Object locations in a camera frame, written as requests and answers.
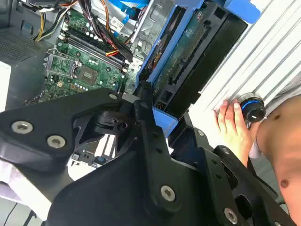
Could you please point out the bare person hand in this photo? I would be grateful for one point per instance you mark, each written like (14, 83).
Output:
(232, 131)

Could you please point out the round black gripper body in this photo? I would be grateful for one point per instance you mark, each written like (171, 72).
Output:
(105, 200)

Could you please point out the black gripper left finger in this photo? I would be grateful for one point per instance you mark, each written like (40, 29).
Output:
(47, 122)

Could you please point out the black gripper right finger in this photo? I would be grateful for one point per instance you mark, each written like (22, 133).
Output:
(221, 183)

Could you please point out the hard disk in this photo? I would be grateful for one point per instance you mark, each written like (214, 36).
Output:
(188, 58)

